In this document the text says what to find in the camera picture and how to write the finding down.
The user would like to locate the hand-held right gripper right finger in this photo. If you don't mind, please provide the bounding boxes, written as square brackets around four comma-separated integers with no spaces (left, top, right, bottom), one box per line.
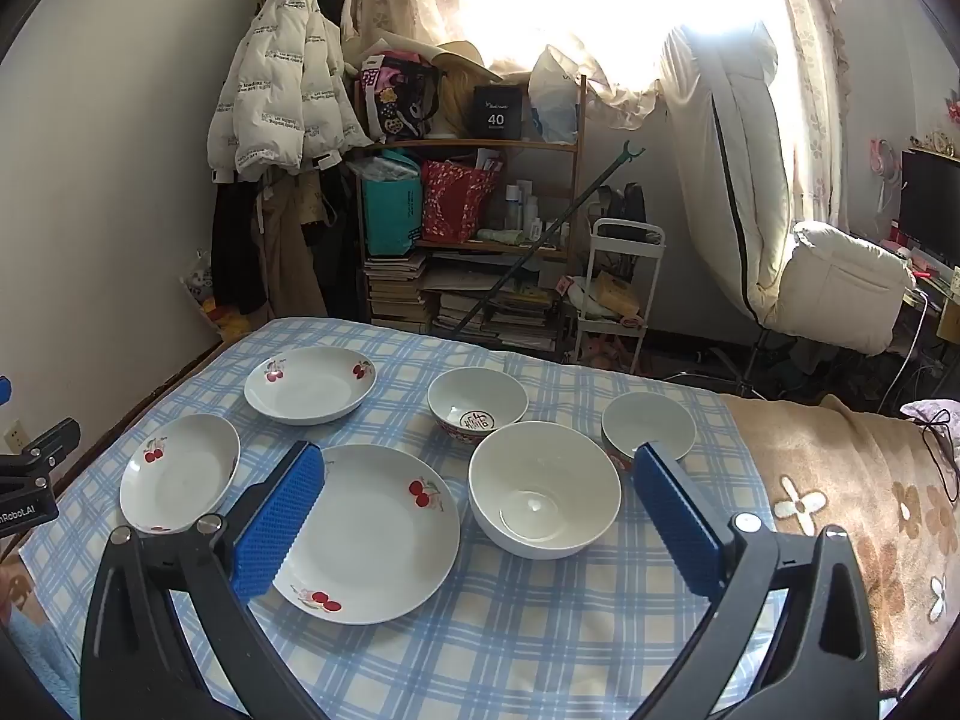
[626,441,880,720]

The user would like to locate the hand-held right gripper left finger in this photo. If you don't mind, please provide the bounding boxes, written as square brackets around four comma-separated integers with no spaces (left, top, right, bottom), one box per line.
[79,441,331,720]

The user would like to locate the small red patterned bowl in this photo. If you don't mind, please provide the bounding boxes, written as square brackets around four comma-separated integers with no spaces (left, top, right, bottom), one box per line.
[601,391,698,472]

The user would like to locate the small cherry print plate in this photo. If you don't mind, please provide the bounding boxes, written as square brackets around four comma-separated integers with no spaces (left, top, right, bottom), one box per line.
[119,414,241,536]

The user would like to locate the large cherry print plate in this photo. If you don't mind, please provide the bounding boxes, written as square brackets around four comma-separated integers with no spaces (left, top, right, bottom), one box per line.
[271,444,461,626]

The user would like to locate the deep cherry print plate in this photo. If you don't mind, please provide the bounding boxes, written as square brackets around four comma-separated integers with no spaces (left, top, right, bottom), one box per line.
[244,347,377,426]

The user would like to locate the large white bowl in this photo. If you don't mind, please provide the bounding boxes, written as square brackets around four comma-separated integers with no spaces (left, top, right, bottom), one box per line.
[468,421,623,560]

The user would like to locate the white bowl red emblem inside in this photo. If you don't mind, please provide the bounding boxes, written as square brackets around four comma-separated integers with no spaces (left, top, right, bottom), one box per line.
[427,367,529,442]

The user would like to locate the brown floral blanket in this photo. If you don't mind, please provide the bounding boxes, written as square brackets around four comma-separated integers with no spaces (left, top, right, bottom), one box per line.
[718,392,960,698]

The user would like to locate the plastic bag of toys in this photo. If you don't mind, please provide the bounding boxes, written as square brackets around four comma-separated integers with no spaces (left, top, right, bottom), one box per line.
[180,250,250,340]

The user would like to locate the white cart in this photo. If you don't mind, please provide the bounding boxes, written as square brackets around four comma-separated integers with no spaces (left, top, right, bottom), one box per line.
[572,219,667,374]

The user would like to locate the blue plaid blanket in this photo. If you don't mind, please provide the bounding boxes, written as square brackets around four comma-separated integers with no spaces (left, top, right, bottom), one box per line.
[19,316,785,720]

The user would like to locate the stack of books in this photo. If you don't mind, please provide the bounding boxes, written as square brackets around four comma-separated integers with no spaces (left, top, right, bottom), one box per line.
[365,253,430,329]

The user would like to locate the beige trousers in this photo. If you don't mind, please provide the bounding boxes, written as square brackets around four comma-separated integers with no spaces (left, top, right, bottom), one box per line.
[255,176,332,321]

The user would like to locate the purple cloth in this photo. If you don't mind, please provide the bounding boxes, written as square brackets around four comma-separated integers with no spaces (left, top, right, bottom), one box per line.
[900,399,960,430]

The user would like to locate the black hanging clothes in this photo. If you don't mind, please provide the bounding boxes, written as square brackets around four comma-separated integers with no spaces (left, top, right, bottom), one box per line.
[212,178,269,317]

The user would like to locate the pile of magazines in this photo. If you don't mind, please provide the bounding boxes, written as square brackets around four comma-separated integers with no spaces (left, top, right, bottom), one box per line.
[431,255,560,351]

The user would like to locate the green pole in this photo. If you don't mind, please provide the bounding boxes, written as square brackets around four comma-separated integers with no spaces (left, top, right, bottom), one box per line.
[455,148,647,332]

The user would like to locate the black bag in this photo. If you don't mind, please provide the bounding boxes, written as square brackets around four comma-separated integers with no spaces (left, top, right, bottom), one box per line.
[600,184,647,242]

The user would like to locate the teal bag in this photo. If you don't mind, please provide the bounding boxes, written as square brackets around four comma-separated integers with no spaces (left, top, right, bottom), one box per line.
[362,154,425,257]

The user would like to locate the row of white bottles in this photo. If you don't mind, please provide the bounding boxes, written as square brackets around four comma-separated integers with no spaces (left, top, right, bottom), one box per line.
[502,180,545,238]

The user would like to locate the white padded chair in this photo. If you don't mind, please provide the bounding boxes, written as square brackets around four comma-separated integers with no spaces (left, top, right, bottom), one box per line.
[660,21,917,357]

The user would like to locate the red patterned bag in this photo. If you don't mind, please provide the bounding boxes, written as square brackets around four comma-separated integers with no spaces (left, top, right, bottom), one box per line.
[421,159,500,245]

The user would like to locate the wooden shelf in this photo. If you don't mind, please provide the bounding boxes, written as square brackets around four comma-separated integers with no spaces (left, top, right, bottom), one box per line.
[358,75,587,361]

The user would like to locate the black monitor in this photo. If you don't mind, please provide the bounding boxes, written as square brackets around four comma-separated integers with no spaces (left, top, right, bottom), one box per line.
[900,150,960,272]

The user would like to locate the white puffer jacket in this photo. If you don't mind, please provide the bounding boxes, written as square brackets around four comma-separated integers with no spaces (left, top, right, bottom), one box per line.
[206,0,374,185]

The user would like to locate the white plastic bag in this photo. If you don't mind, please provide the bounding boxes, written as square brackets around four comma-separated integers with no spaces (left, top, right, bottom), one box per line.
[529,45,582,145]

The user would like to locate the colourful printed bag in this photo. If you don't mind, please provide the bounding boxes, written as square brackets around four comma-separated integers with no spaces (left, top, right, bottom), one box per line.
[358,52,443,143]

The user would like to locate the black box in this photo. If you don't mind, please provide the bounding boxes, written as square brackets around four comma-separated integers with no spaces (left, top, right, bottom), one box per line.
[472,85,524,140]

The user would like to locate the floral curtain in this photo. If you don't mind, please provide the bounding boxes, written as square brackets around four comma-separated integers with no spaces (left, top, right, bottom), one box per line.
[341,0,856,230]

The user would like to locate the straw hat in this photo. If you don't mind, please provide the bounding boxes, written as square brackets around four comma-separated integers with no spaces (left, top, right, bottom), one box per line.
[435,41,503,85]

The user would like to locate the black cable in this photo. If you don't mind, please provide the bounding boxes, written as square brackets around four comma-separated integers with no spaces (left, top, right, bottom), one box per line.
[921,420,960,507]

